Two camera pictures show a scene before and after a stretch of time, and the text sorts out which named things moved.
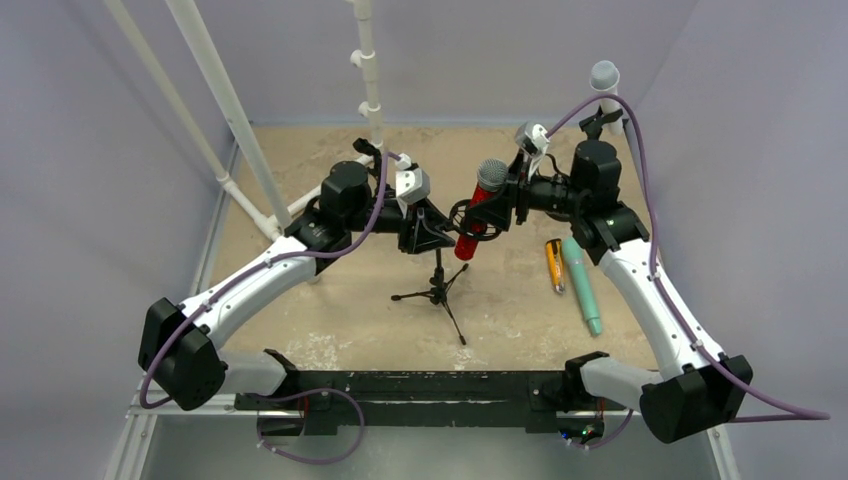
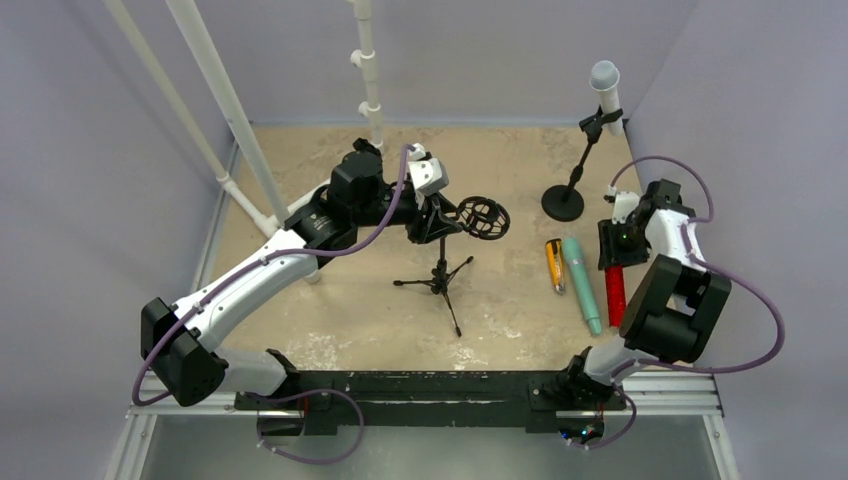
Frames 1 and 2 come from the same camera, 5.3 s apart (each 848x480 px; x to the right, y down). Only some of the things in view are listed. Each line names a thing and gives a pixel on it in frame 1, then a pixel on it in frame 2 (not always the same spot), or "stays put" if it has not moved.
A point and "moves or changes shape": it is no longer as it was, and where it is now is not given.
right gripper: [515, 198] → [613, 255]
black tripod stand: [439, 288] moves or changes shape
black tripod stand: [367, 148] stays put
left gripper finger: [432, 217] → [446, 209]
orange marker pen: [555, 254] stays put
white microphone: [605, 77] stays put
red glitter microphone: [491, 176] → [616, 298]
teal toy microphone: [583, 283] stays put
